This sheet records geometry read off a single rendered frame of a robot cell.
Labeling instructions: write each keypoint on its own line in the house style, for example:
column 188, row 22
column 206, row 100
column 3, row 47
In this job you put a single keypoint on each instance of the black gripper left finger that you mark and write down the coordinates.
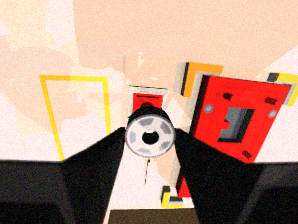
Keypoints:
column 81, row 185

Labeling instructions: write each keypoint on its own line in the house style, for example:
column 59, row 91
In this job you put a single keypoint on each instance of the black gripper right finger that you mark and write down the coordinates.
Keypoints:
column 224, row 189

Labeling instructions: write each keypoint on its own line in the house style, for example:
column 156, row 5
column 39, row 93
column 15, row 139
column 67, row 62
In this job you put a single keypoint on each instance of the yellow rectangular outline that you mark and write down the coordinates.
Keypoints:
column 43, row 79

